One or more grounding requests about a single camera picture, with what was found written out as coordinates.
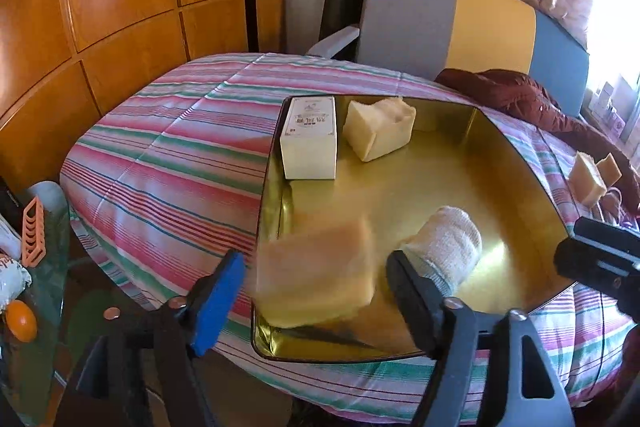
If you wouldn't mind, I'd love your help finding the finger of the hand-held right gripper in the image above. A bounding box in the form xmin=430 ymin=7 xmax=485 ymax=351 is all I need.
xmin=554 ymin=238 xmax=640 ymax=323
xmin=573 ymin=216 xmax=640 ymax=258

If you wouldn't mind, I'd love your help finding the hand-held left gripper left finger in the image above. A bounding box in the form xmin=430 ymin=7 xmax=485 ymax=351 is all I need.
xmin=52 ymin=249 xmax=247 ymax=427

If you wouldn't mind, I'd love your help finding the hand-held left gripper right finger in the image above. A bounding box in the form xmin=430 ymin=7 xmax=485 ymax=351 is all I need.
xmin=385 ymin=249 xmax=576 ymax=427

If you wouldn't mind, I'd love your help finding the yellow sponge block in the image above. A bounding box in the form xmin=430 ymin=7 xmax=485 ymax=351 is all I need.
xmin=570 ymin=151 xmax=608 ymax=208
xmin=257 ymin=219 xmax=378 ymax=328
xmin=343 ymin=97 xmax=417 ymax=162

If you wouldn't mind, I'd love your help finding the gold tin box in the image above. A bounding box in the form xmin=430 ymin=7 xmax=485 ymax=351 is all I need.
xmin=250 ymin=94 xmax=576 ymax=363

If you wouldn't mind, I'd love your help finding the small yellow sponge piece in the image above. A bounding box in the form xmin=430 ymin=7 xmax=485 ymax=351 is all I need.
xmin=597 ymin=153 xmax=622 ymax=186

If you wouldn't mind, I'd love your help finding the white rolled sock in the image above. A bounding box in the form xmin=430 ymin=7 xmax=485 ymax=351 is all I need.
xmin=400 ymin=206 xmax=483 ymax=295

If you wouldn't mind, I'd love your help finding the pale printed box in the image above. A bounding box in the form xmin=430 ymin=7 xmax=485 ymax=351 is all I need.
xmin=587 ymin=79 xmax=630 ymax=138

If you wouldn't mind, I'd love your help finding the striped blanket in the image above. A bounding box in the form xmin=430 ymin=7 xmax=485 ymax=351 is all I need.
xmin=59 ymin=52 xmax=640 ymax=408

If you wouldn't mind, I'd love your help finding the maroon jacket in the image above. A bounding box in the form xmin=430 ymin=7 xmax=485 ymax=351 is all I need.
xmin=435 ymin=68 xmax=640 ymax=215

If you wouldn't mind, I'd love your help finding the glass side table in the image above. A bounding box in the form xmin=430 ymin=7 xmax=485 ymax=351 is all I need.
xmin=0 ymin=179 xmax=71 ymax=427

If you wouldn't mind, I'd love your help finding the white carton box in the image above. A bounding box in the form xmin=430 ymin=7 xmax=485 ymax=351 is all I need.
xmin=279 ymin=96 xmax=340 ymax=181

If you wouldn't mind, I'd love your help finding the orange plastic rack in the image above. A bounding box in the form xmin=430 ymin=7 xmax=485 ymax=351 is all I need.
xmin=21 ymin=197 xmax=47 ymax=268

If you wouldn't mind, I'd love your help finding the orange fruit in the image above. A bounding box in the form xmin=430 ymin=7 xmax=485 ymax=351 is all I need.
xmin=6 ymin=300 xmax=38 ymax=342

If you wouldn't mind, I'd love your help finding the white packet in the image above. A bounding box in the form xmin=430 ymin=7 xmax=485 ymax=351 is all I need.
xmin=0 ymin=252 xmax=32 ymax=308

